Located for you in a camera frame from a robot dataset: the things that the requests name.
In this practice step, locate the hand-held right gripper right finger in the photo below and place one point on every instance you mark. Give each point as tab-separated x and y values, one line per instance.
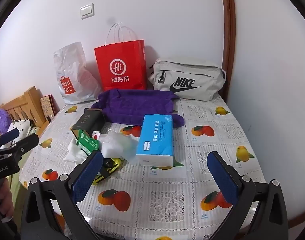
222	177

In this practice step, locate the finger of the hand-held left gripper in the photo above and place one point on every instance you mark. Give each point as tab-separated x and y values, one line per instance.
27	143
10	135

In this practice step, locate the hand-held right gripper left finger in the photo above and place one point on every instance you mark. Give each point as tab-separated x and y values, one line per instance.
87	177

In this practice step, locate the yellow black mesh pouch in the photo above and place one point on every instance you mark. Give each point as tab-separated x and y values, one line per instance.
112	166

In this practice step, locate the white sock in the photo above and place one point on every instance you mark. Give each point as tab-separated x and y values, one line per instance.
73	153

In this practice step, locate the green sachet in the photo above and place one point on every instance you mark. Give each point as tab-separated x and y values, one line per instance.
86	142

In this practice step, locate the dark tea tin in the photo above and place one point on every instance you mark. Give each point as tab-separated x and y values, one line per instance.
87	121

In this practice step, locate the person's left hand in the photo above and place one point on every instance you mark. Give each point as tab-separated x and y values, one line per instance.
9	203

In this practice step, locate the white spotted pillow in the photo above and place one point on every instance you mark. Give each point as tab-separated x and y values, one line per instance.
23	126

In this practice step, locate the purple plush toy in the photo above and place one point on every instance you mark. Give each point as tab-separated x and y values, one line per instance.
2	120

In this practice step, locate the green bed sheet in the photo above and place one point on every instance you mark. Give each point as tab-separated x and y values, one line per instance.
17	187

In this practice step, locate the wooden bed headboard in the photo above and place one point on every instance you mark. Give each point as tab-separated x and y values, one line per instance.
30	100

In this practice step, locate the fruit print tablecloth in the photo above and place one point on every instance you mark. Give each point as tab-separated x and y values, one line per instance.
167	192

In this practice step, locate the blue tissue pack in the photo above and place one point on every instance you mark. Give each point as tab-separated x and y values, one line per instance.
155	140

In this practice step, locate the purple towel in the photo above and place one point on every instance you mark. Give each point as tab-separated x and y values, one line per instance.
132	105

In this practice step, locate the white plastic bag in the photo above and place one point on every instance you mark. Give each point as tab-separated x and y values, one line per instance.
72	62

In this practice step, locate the grey waist bag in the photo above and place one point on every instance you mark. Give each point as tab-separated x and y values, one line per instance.
207	73

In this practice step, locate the red paper bag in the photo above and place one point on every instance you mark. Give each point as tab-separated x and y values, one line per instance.
120	55

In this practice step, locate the white light switch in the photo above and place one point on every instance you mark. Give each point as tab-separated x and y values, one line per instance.
87	10

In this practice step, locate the brown wooden door frame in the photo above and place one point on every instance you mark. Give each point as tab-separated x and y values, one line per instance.
228	30

